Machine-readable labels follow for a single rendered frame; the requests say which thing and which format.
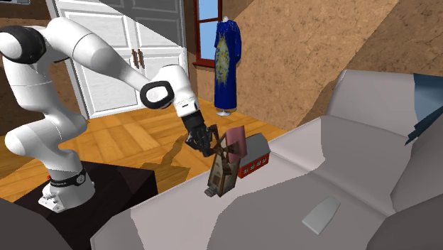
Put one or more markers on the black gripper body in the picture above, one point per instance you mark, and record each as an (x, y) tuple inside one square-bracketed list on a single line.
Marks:
[(194, 124)]

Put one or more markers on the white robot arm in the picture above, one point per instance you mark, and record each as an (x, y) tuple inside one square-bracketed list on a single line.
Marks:
[(86, 48)]

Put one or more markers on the brown model windmill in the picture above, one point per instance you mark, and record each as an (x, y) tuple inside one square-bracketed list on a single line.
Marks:
[(221, 173)]

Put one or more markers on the red barn with grey roof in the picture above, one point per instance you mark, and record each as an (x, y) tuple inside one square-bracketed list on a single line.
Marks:
[(257, 147)]

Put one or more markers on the blue dress on mannequin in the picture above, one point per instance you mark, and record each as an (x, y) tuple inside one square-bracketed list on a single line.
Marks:
[(226, 62)]

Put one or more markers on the red framed window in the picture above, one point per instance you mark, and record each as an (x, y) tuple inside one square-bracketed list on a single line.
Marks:
[(207, 34)]

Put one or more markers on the dark robot stand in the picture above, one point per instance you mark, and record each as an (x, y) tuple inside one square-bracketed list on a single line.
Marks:
[(121, 187)]

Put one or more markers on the white wardrobe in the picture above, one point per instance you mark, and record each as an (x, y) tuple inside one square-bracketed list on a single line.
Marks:
[(104, 79)]

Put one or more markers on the grey sofa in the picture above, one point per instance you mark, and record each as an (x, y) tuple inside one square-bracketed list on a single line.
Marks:
[(311, 166)]

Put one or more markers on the grey flat remote control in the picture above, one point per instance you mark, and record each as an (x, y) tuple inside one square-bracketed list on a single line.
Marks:
[(321, 215)]

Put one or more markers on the blue cushion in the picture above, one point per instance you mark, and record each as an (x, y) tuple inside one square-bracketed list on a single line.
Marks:
[(427, 97)]

